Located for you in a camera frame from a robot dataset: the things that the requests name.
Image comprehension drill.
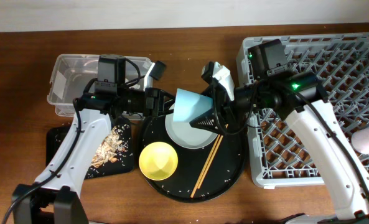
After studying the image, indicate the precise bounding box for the grey dishwasher rack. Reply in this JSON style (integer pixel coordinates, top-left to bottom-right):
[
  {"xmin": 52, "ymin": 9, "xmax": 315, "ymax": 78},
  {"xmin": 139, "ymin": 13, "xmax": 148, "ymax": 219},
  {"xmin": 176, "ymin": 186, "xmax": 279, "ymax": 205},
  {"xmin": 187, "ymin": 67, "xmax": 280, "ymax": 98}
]
[{"xmin": 235, "ymin": 32, "xmax": 369, "ymax": 190}]

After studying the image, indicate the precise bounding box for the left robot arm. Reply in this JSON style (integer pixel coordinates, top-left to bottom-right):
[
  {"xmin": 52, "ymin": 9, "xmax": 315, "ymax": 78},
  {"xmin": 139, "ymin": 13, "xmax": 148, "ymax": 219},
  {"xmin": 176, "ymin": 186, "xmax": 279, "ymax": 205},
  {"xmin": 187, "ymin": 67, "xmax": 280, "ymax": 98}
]
[{"xmin": 2, "ymin": 54, "xmax": 174, "ymax": 223}]

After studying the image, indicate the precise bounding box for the grey plate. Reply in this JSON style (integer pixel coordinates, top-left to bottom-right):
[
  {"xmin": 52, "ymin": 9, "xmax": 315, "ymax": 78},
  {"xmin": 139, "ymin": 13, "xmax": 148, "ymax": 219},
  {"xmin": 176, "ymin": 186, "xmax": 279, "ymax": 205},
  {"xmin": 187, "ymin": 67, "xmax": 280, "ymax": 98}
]
[{"xmin": 165, "ymin": 114, "xmax": 217, "ymax": 149}]

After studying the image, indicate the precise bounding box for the pink cup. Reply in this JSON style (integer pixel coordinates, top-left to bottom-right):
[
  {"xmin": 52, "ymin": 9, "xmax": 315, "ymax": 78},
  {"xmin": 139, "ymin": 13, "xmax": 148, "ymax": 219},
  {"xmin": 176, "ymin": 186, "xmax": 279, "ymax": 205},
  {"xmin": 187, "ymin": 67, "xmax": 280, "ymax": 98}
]
[{"xmin": 351, "ymin": 128, "xmax": 369, "ymax": 154}]

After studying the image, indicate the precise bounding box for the blue cup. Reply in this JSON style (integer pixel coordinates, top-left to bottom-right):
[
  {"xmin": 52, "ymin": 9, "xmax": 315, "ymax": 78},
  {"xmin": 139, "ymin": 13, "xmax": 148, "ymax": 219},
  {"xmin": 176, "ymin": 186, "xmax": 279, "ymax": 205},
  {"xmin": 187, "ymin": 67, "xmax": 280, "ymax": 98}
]
[{"xmin": 173, "ymin": 88, "xmax": 213, "ymax": 123}]

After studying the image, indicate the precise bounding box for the food scraps and rice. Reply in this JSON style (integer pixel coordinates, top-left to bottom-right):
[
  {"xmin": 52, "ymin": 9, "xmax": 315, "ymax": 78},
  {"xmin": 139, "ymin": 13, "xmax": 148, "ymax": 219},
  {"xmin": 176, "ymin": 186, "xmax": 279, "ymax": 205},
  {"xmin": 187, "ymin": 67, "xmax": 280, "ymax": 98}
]
[{"xmin": 90, "ymin": 124, "xmax": 131, "ymax": 168}]

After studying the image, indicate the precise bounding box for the black rectangular tray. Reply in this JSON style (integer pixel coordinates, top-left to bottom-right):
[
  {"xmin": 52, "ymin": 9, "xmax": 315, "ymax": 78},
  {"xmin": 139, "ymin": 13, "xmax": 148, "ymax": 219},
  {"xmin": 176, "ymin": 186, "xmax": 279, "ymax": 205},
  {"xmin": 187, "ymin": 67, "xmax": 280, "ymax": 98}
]
[{"xmin": 45, "ymin": 123, "xmax": 134, "ymax": 179}]

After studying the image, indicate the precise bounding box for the yellow bowl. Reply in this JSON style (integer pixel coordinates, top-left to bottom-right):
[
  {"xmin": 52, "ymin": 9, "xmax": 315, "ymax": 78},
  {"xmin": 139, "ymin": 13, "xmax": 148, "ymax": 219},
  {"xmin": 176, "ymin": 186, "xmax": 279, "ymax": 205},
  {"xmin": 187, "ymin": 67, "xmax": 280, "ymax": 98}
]
[{"xmin": 139, "ymin": 142, "xmax": 179, "ymax": 181}]

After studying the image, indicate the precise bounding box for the round black tray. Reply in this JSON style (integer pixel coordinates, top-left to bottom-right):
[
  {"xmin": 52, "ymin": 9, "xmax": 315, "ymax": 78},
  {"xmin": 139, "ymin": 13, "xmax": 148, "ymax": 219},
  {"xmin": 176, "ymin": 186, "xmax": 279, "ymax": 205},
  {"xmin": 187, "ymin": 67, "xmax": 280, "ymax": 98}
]
[{"xmin": 136, "ymin": 116, "xmax": 249, "ymax": 203}]

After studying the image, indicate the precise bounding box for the wooden chopstick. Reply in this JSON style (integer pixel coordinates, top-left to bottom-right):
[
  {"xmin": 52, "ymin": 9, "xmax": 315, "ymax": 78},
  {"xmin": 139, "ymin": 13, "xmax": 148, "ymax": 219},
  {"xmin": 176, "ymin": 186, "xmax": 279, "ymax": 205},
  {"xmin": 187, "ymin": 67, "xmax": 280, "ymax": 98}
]
[
  {"xmin": 190, "ymin": 135, "xmax": 223, "ymax": 198},
  {"xmin": 197, "ymin": 135, "xmax": 223, "ymax": 189}
]

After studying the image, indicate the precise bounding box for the clear plastic bin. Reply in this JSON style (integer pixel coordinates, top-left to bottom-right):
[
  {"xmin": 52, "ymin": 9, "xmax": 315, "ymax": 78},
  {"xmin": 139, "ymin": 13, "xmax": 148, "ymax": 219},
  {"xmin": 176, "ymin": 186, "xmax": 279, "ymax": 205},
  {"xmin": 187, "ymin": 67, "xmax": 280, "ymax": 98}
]
[{"xmin": 47, "ymin": 54, "xmax": 153, "ymax": 117}]

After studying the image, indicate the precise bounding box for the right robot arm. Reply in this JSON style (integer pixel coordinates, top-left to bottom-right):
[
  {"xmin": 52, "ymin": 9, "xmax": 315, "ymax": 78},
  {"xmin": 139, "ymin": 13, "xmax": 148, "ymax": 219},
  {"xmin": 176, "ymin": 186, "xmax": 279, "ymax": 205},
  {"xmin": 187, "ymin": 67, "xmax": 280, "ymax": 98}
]
[{"xmin": 190, "ymin": 39, "xmax": 369, "ymax": 223}]

